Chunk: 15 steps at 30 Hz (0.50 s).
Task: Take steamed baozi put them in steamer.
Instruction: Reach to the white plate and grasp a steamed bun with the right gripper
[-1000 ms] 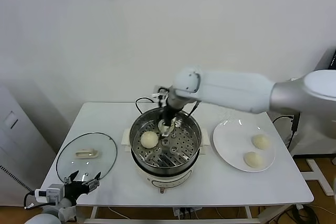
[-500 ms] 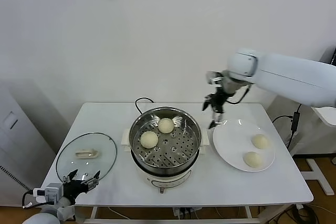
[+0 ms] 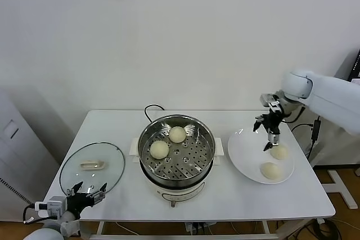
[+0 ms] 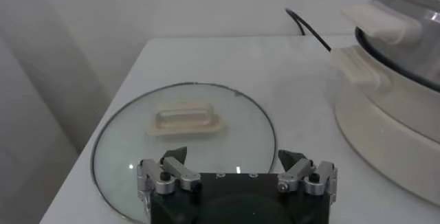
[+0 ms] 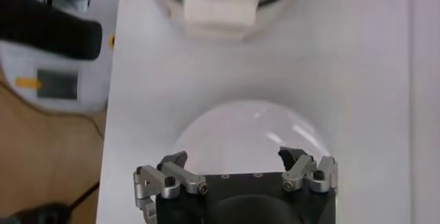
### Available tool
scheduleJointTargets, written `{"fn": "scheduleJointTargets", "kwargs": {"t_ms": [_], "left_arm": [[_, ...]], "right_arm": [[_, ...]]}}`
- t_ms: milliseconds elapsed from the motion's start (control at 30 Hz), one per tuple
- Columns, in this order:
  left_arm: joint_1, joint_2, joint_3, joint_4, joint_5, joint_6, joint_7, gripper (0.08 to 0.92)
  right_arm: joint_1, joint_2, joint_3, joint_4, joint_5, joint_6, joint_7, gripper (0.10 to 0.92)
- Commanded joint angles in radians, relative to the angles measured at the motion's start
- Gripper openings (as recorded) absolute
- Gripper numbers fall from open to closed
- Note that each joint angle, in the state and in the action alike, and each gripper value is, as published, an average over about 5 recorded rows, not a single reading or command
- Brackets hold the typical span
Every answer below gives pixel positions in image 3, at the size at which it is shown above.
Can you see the black laptop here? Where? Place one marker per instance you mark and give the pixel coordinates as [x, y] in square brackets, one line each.
[355, 65]

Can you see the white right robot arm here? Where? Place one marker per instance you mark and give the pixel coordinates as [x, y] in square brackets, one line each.
[332, 94]

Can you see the white steamed baozi bun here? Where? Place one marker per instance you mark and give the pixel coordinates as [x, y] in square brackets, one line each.
[159, 149]
[279, 153]
[271, 171]
[177, 134]

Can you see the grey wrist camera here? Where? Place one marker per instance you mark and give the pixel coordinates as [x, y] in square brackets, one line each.
[267, 100]
[54, 206]

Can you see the white power strip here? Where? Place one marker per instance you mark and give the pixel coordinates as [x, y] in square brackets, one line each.
[197, 226]

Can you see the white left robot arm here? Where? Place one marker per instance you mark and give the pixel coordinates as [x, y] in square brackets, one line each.
[45, 233]

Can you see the round glass pot lid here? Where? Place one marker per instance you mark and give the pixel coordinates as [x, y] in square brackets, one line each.
[92, 164]

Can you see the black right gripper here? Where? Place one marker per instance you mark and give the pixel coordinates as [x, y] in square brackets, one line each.
[273, 122]

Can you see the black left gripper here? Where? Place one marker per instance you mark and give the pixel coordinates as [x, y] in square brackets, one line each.
[78, 202]

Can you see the round white plate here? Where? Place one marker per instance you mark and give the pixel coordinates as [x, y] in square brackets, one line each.
[247, 155]

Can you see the white table frame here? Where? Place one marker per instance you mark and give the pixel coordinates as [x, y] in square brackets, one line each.
[100, 227]

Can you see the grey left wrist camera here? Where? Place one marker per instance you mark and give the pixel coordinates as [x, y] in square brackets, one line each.
[54, 206]

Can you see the stainless steel steamer basket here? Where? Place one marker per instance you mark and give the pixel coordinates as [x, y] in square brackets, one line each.
[174, 122]

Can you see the grey metal cabinet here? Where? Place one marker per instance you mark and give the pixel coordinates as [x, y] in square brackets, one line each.
[17, 153]

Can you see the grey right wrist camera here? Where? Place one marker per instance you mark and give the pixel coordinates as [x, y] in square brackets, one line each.
[267, 100]

